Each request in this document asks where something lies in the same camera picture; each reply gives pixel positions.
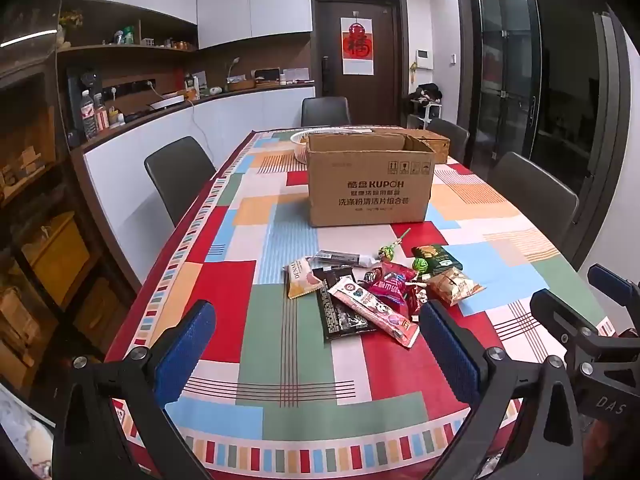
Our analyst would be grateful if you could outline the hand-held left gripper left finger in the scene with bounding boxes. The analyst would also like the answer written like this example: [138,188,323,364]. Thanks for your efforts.
[52,300,218,480]

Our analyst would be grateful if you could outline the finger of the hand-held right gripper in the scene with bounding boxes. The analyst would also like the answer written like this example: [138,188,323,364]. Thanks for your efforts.
[587,263,640,307]
[530,288,602,357]

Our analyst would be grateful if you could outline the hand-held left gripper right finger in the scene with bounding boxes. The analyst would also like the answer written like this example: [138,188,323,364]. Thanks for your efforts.
[419,300,585,480]

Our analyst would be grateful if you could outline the white cheese ball packet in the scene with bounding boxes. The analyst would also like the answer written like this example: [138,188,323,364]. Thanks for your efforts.
[282,256,326,300]

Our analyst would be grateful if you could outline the brown cardboard box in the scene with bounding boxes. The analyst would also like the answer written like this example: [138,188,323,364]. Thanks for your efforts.
[306,128,436,228]

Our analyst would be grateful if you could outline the red candy wrapper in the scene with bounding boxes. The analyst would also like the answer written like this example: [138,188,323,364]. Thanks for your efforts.
[400,282,432,322]

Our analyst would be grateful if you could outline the tan crinkled snack packet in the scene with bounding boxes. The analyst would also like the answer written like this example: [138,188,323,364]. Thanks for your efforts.
[425,267,486,307]

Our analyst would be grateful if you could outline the magenta snack packet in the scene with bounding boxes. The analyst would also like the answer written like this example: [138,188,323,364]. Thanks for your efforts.
[367,260,419,311]

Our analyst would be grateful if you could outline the long pink white packet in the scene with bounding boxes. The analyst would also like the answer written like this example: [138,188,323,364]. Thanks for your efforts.
[327,277,421,350]

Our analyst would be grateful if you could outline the dark green snack packet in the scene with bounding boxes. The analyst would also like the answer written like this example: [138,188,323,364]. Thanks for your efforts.
[411,243,464,276]

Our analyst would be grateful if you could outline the colourful patchwork tablecloth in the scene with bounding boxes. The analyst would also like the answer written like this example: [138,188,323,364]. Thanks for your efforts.
[102,129,617,480]

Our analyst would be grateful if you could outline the black patterned snack packet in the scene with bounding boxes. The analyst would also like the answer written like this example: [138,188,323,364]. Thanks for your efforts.
[316,279,378,344]

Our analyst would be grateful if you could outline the dark grey dining chair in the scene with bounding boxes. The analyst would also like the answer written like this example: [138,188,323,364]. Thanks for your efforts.
[301,96,352,128]
[485,151,580,252]
[427,117,471,164]
[144,135,217,229]

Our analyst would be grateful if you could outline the green lollipop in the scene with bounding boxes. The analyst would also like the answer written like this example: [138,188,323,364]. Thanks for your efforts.
[377,227,412,257]

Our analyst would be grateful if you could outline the dark storage shelf with boxes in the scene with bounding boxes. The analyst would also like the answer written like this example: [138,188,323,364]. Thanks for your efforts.
[0,60,128,413]

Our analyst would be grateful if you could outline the white counter cabinet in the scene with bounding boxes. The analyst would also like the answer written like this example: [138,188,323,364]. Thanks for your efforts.
[70,85,317,283]

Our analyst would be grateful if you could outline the black framed glass sliding door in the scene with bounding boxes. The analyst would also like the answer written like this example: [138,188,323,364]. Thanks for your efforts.
[454,0,632,272]

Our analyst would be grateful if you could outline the woven wicker box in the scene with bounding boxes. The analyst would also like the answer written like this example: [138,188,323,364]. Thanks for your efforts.
[404,128,451,165]

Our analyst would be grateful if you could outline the white plastic fruit basket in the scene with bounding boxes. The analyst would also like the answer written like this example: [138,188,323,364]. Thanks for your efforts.
[289,128,373,164]

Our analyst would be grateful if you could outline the white small rack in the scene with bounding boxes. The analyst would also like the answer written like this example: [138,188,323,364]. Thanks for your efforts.
[407,100,444,131]

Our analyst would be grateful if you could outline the clear water bottle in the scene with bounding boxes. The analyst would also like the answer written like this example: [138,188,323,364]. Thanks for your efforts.
[93,92,109,131]
[80,90,97,141]

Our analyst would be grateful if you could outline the dark brown door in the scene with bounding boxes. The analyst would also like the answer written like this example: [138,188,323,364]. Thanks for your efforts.
[310,0,409,129]

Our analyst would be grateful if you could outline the red and white door poster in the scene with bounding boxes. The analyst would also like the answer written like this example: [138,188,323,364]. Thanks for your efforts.
[341,11,376,76]

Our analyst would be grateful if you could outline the white power cable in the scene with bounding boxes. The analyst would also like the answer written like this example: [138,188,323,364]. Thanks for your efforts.
[186,99,217,172]

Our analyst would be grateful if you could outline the black wall socket strip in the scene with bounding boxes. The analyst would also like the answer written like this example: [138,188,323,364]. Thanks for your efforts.
[102,77,159,99]

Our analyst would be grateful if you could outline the wooden wall shelf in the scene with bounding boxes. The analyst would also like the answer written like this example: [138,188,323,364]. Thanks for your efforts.
[56,0,199,55]

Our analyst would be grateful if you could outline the white upper wall cabinets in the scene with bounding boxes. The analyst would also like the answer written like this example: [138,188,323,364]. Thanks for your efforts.
[62,0,312,51]

